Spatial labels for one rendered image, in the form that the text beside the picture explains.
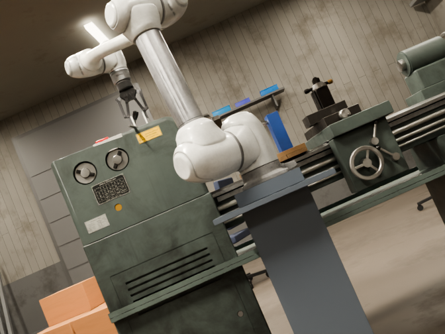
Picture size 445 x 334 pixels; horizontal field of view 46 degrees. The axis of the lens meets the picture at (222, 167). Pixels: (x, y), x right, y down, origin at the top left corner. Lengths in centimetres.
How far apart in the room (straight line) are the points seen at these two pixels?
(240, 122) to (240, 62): 779
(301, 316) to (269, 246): 26
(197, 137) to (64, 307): 386
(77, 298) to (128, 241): 306
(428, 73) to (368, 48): 710
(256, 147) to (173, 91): 35
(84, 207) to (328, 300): 111
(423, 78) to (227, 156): 133
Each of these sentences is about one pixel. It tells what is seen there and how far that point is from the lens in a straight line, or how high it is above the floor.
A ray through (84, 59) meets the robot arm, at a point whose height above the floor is 162.
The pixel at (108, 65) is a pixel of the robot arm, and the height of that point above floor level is 159.
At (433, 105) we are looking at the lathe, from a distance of 274.
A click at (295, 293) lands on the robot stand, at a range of 189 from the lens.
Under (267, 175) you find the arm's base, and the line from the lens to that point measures 190.
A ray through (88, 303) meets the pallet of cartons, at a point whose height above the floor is 47.
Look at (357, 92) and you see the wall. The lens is 973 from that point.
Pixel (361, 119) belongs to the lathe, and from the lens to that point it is 245.
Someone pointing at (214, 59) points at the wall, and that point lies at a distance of 974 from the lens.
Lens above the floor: 77
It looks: 4 degrees up
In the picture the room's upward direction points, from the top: 24 degrees counter-clockwise
